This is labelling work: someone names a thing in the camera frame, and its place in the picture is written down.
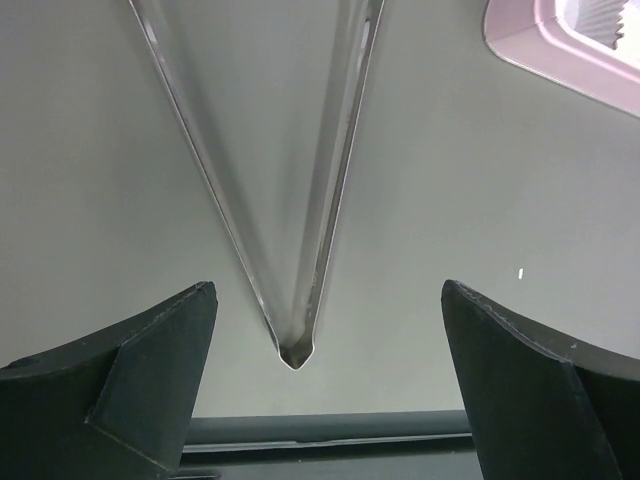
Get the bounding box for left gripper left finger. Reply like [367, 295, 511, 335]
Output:
[1, 282, 218, 479]

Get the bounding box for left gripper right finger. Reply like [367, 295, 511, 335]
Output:
[441, 280, 639, 479]

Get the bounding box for metal tongs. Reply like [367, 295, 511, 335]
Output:
[131, 1, 384, 370]

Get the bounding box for pink chocolate tin box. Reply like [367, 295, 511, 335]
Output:
[483, 1, 639, 117]

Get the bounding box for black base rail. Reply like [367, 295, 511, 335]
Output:
[172, 410, 482, 480]

